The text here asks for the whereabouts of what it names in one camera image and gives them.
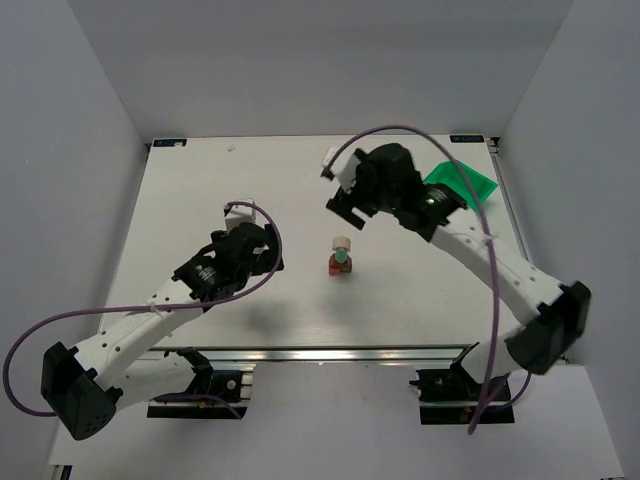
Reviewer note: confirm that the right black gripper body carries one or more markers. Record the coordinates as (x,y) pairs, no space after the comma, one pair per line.
(347,208)

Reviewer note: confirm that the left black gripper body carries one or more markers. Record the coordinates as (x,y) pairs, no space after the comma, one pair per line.
(258,245)

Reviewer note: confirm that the beige wood cylinder block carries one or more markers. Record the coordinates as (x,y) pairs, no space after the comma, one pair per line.
(341,243)

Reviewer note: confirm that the green plastic bin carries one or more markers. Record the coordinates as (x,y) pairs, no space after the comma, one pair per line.
(478,188)

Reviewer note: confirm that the green wood cylinder block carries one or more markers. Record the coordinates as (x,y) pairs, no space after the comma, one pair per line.
(341,256)

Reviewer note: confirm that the brown wood block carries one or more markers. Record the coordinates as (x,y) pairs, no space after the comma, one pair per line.
(334,264)

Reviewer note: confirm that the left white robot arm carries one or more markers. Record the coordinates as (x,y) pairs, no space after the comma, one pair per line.
(87,384)

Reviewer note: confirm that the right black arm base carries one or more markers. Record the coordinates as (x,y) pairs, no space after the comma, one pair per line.
(449,397)

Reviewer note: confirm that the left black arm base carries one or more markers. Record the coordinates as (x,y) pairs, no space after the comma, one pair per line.
(213,394)

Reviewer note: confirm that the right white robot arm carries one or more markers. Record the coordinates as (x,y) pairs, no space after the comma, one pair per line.
(442,218)

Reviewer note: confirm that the right blue corner label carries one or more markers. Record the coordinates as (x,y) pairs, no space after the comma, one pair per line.
(466,138)

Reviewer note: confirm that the blue corner label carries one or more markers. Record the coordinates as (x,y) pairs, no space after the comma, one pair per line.
(466,138)
(169,143)

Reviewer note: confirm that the left blue corner label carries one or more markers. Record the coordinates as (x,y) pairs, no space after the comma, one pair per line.
(169,143)

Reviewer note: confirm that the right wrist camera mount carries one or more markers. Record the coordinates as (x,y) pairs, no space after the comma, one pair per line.
(343,170)

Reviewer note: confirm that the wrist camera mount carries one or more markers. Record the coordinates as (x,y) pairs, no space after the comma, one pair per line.
(343,170)
(235,215)

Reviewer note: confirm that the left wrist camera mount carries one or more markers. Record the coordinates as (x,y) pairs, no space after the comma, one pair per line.
(235,215)

